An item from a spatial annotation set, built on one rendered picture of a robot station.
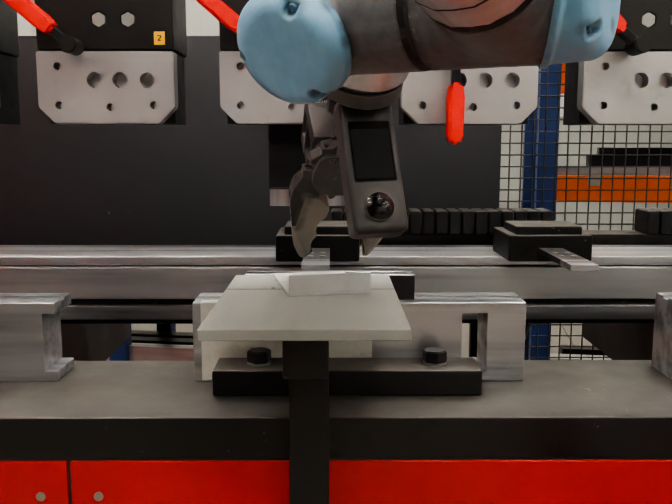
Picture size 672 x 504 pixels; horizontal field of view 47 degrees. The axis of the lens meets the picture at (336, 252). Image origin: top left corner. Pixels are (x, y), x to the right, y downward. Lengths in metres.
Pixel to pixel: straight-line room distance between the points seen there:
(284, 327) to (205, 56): 0.85
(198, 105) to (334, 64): 0.97
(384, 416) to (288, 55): 0.45
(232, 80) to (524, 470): 0.52
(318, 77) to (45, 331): 0.59
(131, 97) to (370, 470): 0.48
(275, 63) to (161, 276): 0.73
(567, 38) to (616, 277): 0.83
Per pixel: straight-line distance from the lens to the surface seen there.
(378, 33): 0.46
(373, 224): 0.62
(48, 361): 0.99
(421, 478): 0.84
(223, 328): 0.66
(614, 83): 0.92
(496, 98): 0.88
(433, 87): 0.87
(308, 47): 0.47
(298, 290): 0.78
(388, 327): 0.66
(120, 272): 1.19
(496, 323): 0.92
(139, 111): 0.89
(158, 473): 0.85
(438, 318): 0.91
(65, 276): 1.22
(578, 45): 0.43
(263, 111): 0.87
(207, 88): 1.43
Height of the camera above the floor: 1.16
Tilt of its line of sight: 8 degrees down
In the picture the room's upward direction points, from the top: straight up
